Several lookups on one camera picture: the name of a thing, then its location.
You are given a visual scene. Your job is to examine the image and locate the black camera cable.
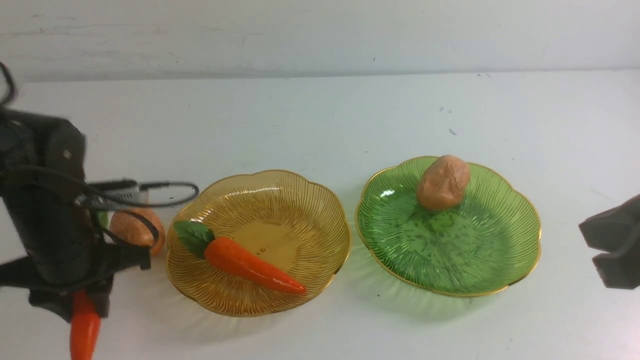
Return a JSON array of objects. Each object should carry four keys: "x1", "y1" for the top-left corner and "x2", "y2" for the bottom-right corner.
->
[{"x1": 0, "y1": 62, "x2": 200, "y2": 248}]

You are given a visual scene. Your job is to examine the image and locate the toy potato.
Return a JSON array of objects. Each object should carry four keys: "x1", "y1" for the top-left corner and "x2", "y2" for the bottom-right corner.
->
[
  {"x1": 109, "y1": 207, "x2": 166, "y2": 256},
  {"x1": 416, "y1": 155, "x2": 471, "y2": 212}
]

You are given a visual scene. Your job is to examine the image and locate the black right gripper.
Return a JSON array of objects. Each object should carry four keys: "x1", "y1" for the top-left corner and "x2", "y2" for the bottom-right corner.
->
[{"x1": 578, "y1": 195, "x2": 640, "y2": 290}]

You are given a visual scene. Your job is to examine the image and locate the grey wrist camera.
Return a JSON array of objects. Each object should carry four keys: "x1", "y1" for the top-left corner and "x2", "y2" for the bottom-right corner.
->
[{"x1": 74, "y1": 178, "x2": 149, "y2": 211}]

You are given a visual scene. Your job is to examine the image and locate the amber ribbed plastic plate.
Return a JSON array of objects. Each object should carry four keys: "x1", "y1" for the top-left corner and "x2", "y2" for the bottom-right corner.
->
[{"x1": 166, "y1": 170, "x2": 352, "y2": 317}]

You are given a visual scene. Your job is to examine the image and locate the toy carrot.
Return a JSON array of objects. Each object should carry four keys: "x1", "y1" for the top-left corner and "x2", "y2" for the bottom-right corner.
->
[
  {"x1": 70, "y1": 290, "x2": 101, "y2": 360},
  {"x1": 173, "y1": 220, "x2": 307, "y2": 296}
]

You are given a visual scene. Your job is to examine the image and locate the green ribbed plastic plate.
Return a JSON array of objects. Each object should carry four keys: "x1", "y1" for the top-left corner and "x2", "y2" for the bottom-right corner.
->
[{"x1": 354, "y1": 156, "x2": 542, "y2": 297}]

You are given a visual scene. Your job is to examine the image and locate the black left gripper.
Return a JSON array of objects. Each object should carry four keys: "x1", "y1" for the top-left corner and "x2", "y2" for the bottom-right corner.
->
[{"x1": 1, "y1": 108, "x2": 151, "y2": 323}]

